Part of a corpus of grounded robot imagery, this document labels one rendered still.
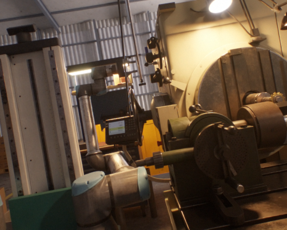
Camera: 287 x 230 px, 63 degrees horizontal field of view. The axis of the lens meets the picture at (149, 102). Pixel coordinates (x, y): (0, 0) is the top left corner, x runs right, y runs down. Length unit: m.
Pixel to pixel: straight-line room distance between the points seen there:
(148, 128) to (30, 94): 2.98
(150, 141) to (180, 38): 2.96
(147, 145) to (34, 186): 2.95
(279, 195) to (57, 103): 1.01
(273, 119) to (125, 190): 0.67
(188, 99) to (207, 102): 0.11
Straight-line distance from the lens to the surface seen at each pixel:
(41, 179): 1.38
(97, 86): 1.84
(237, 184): 0.76
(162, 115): 1.21
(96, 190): 1.07
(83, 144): 3.17
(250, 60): 1.33
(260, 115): 1.01
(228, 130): 0.69
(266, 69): 1.36
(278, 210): 0.86
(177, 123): 0.93
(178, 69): 1.33
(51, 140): 1.32
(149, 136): 4.12
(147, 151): 4.16
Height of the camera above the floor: 1.37
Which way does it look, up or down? level
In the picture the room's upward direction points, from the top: 10 degrees counter-clockwise
